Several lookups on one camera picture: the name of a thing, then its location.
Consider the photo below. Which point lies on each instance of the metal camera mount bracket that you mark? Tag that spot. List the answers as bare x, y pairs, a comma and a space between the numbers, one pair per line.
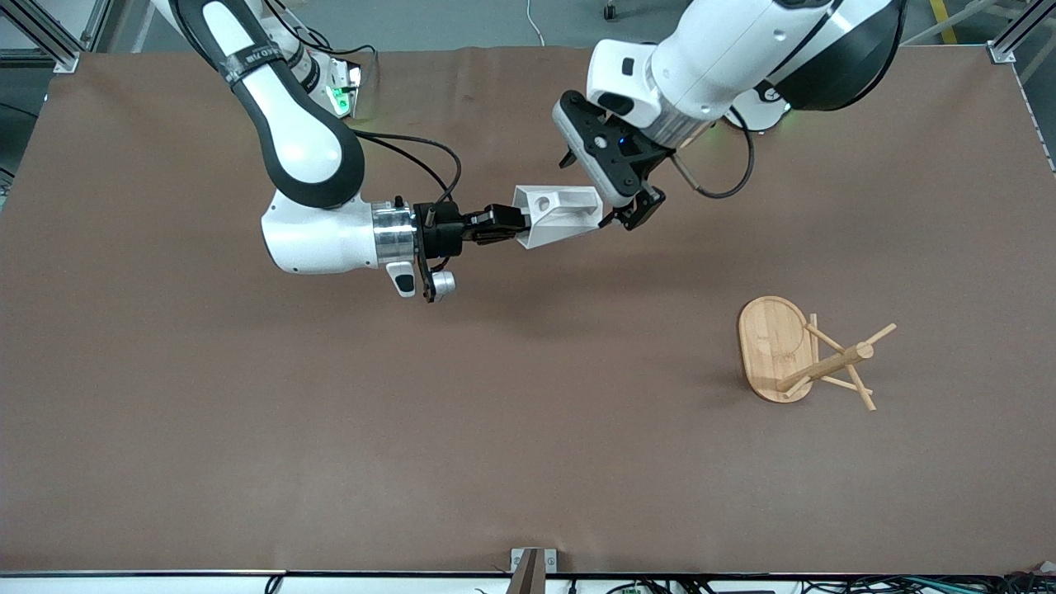
532, 565

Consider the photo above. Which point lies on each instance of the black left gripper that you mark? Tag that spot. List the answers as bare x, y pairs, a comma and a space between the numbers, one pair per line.
642, 206

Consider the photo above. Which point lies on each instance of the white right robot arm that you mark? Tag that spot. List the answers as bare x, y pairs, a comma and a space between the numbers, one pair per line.
305, 148

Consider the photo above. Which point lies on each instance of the brown table cover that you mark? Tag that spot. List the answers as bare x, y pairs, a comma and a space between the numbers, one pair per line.
528, 412

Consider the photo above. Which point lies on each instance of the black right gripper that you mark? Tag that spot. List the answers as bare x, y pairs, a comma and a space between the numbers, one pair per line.
446, 231

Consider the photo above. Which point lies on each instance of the aluminium frame post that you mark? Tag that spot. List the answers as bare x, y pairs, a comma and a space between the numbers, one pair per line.
1002, 51
49, 45

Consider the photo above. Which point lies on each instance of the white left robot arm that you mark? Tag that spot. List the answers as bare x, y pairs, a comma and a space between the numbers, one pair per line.
718, 58

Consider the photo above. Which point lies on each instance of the white faceted cup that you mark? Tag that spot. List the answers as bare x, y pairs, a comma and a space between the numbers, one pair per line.
561, 219

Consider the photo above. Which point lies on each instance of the wooden cup rack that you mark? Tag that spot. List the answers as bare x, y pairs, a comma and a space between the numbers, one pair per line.
775, 346

